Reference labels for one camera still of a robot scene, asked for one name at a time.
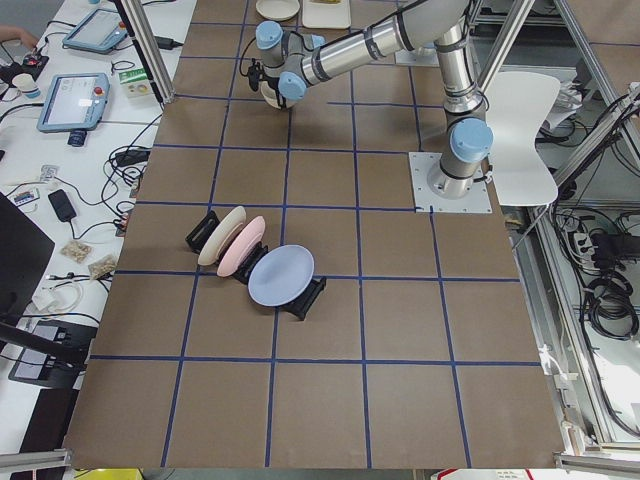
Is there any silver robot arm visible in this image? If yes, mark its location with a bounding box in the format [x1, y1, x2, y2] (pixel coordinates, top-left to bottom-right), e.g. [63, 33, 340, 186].
[244, 1, 494, 200]

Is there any white rectangular tray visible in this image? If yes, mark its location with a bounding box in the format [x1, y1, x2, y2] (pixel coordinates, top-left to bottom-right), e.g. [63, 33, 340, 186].
[302, 0, 351, 29]

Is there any person hand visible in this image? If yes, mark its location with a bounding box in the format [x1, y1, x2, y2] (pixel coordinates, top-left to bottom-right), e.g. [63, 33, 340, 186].
[0, 24, 38, 50]

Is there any upper teach pendant tablet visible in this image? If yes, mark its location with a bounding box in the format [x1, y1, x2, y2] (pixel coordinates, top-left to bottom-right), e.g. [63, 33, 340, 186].
[62, 8, 128, 54]

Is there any cream round bowl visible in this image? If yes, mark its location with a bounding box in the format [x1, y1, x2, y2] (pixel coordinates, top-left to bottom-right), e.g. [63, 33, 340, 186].
[256, 0, 300, 22]

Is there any paper cup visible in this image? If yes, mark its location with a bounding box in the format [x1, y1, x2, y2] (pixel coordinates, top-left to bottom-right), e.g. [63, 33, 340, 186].
[12, 73, 41, 99]

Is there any blue plate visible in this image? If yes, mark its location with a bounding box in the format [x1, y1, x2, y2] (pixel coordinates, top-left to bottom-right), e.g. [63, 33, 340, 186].
[248, 245, 315, 307]

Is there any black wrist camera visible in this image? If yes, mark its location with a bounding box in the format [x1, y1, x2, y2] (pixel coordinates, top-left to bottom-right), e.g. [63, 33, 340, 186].
[247, 58, 263, 92]

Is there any pink plate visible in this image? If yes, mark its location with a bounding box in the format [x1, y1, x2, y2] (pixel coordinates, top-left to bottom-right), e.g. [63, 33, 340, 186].
[216, 216, 266, 278]

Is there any black dish rack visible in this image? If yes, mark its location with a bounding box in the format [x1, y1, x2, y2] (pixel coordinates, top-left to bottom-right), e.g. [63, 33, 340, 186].
[185, 206, 327, 321]

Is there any lower teach pendant tablet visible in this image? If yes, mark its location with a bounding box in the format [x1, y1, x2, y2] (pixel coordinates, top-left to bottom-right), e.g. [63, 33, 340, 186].
[37, 73, 110, 133]

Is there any beige plate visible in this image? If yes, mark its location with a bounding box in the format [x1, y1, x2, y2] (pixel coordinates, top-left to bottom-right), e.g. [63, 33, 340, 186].
[197, 206, 246, 266]

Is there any aluminium frame post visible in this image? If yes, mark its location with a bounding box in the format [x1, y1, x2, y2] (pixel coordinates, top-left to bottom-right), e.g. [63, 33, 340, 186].
[114, 0, 175, 105]

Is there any black power adapter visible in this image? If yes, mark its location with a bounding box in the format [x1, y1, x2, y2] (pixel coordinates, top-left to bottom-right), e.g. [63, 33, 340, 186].
[114, 148, 150, 168]

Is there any green white small box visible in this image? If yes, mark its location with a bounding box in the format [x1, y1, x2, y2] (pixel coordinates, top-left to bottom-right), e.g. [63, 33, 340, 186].
[118, 68, 153, 98]

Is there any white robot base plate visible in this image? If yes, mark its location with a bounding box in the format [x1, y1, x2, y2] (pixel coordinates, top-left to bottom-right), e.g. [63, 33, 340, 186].
[408, 152, 492, 215]

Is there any black monitor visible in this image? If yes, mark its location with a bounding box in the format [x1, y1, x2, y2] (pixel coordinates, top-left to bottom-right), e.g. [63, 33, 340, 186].
[1, 196, 88, 366]

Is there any white chair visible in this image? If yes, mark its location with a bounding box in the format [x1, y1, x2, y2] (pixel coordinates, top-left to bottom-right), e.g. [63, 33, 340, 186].
[486, 71, 560, 207]

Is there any teach pendant tablet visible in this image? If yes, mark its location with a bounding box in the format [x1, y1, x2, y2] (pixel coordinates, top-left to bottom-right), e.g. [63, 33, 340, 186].
[62, 8, 128, 54]
[37, 73, 110, 133]

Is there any black phone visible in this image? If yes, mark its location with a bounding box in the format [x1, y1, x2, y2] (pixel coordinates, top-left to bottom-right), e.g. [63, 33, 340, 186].
[48, 189, 77, 223]

